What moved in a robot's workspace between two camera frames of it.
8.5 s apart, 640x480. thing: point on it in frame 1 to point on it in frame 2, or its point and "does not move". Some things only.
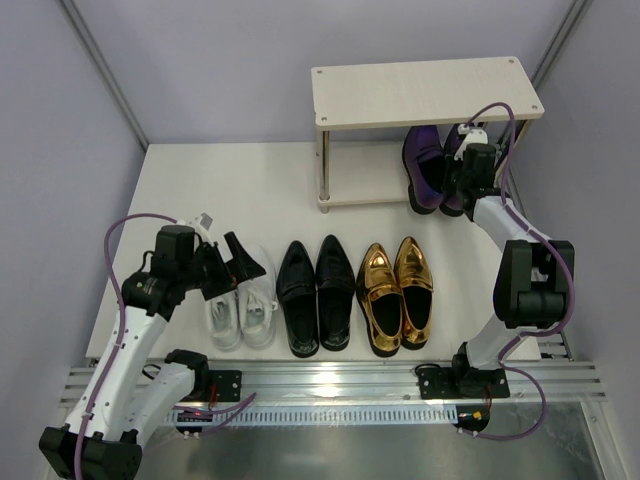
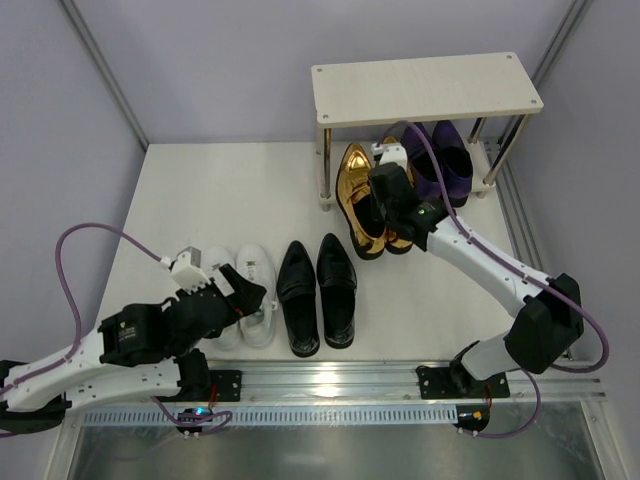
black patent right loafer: [336, 281] does not move
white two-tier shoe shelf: [361, 112] does not move
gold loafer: [380, 300] to [356, 203]
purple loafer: [424, 162] does not move
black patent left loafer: [296, 301] does not move
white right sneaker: [257, 301] does not move
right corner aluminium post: [560, 39] does not move
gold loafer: [415, 287] to [393, 244]
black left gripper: [220, 272] to [226, 296]
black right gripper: [455, 181] to [388, 185]
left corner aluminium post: [103, 70] does not move
